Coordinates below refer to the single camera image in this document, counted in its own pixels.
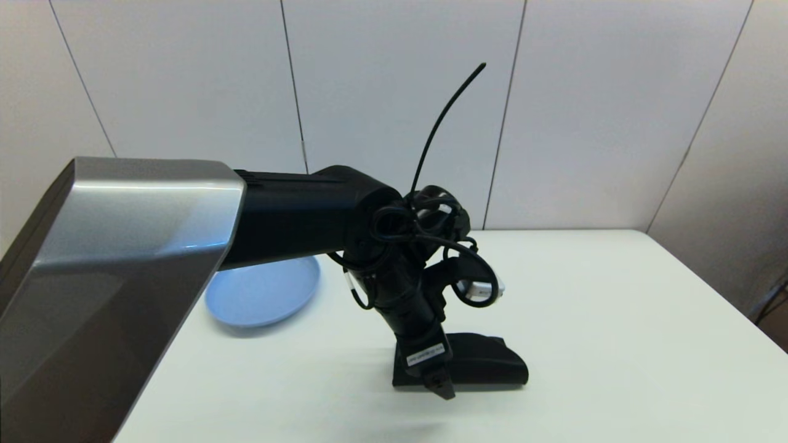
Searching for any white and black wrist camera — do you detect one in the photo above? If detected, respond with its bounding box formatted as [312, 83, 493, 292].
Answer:
[457, 279, 506, 303]

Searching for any black cable beside table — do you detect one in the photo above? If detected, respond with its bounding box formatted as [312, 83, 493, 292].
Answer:
[751, 274, 788, 354]

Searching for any short black camera cable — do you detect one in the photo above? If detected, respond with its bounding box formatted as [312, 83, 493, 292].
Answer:
[438, 237, 501, 309]

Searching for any black soft glasses case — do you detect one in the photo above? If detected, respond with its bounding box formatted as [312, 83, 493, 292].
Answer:
[393, 332, 529, 389]

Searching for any light blue round plate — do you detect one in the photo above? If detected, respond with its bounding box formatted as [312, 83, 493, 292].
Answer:
[205, 255, 321, 329]

